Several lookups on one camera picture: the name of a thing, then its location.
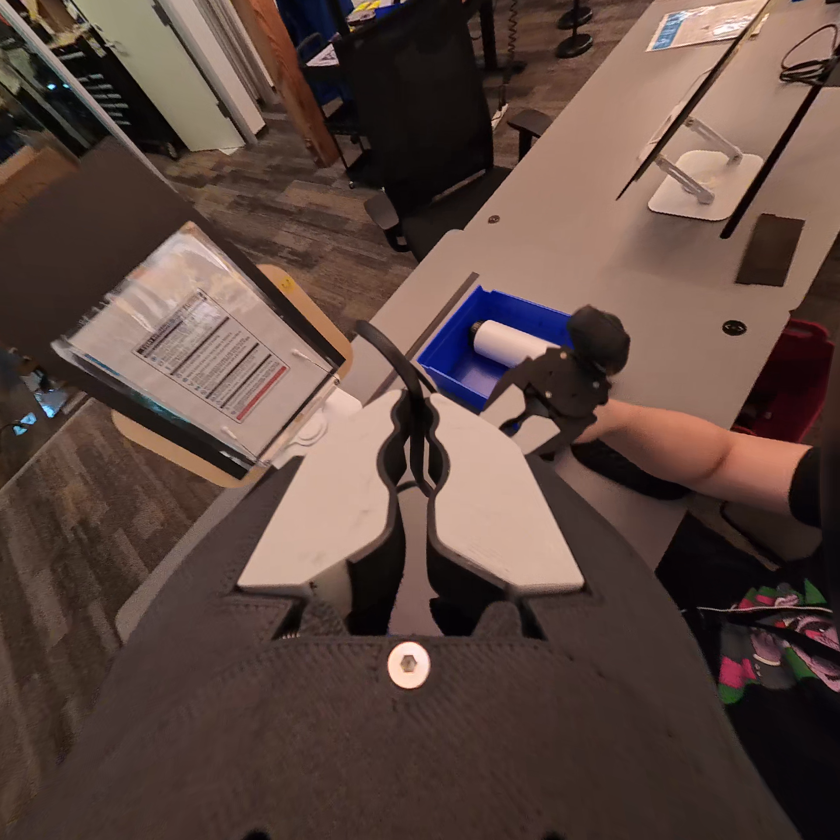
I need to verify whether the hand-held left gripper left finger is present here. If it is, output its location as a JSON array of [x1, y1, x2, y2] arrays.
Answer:
[[236, 388, 409, 614]]

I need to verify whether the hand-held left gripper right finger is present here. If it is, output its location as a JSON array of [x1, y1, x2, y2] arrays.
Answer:
[[425, 392, 586, 598]]

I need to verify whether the white bottle with black lid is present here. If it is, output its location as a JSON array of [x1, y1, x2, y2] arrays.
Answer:
[[467, 319, 560, 368]]

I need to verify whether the blue plastic bin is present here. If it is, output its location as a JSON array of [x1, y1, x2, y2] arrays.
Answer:
[[416, 285, 576, 412]]

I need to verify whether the black curved band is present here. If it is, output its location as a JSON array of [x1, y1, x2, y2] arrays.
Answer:
[[354, 320, 438, 497]]

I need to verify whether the black wrist rest pad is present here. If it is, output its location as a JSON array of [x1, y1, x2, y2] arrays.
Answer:
[[570, 438, 691, 501]]

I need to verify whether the instruction sheet sign stand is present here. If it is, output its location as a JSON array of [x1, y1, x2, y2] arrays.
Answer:
[[0, 138, 363, 490]]

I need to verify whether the red plastic bin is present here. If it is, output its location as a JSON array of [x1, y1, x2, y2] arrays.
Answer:
[[731, 319, 836, 444]]

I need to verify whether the tablet on white stand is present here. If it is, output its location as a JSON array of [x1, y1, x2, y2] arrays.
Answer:
[[616, 66, 765, 223]]

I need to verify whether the black flat rectangle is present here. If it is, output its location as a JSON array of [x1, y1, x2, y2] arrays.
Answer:
[[735, 213, 807, 287]]

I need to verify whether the black mesh office chair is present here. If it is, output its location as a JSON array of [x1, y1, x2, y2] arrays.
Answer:
[[298, 0, 553, 263]]

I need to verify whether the printed black shirt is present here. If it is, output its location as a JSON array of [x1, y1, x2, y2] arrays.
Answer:
[[656, 446, 840, 840]]

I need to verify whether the printed paper sheet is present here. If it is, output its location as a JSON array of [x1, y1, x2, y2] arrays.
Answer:
[[645, 0, 770, 53]]

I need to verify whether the blue jacket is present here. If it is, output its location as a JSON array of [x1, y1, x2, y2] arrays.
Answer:
[[276, 0, 342, 67]]

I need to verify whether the black tool cart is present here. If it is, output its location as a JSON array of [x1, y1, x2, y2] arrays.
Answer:
[[39, 29, 181, 158]]

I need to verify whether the black cable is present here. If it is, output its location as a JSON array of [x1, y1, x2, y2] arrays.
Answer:
[[780, 23, 840, 86]]

